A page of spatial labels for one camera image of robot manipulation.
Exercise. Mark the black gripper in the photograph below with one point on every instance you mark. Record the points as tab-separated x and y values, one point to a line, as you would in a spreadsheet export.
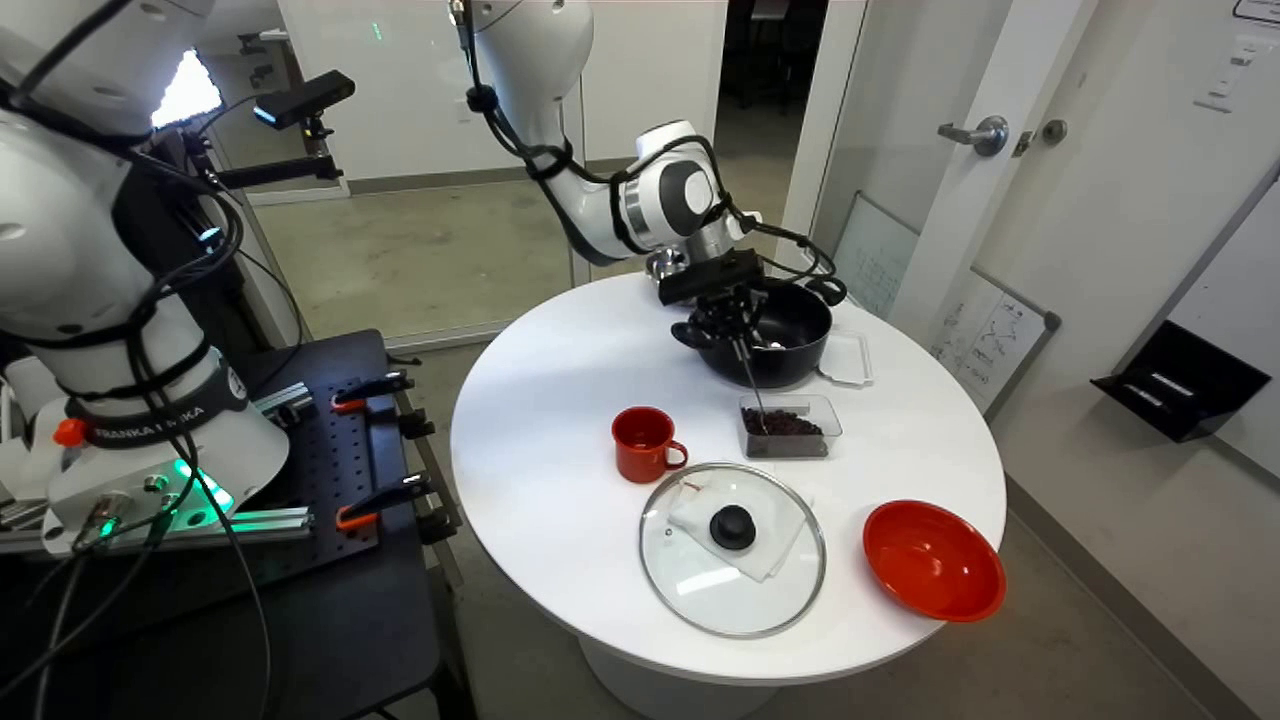
721	309

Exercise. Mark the small silver door latch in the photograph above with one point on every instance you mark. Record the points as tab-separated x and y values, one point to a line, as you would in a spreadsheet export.
1040	139

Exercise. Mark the black camera on stand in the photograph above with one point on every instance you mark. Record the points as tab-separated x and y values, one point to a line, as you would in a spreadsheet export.
304	97

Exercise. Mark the glass pot lid black knob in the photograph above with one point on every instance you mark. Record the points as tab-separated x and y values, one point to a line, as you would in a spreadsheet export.
734	549

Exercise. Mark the orange black clamp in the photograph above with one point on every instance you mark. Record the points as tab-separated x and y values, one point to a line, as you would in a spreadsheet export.
382	506
378	385

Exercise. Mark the black robot cart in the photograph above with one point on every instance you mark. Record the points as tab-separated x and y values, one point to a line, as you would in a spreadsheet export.
323	601

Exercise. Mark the small white whiteboard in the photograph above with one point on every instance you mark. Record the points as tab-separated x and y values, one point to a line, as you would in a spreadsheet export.
996	343

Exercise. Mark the white door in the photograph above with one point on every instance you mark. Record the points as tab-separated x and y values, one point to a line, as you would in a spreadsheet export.
993	225

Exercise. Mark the silver spoon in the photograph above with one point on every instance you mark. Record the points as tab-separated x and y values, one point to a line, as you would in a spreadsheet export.
753	381

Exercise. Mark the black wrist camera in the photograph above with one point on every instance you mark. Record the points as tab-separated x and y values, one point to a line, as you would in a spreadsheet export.
705	274

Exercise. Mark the white wall sign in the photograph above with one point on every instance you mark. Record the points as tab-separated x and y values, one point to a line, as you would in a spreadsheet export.
1259	8

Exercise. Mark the clear container dark contents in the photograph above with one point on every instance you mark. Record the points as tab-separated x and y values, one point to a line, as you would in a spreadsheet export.
789	430

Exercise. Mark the aluminium rail green light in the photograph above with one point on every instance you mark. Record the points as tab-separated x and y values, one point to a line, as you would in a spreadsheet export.
201	514

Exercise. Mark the red plastic bowl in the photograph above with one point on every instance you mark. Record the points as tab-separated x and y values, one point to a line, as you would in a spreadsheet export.
935	561

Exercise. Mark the black wall file holder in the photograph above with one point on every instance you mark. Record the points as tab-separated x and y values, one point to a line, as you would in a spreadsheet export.
1183	381

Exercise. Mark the red metal cup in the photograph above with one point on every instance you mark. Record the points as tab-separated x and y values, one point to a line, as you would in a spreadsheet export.
645	444

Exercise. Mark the black cooking pot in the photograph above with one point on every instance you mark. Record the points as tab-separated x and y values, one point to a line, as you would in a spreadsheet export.
792	343

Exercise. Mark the bright studio lamp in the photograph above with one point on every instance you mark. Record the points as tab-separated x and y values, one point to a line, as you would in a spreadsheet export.
185	93

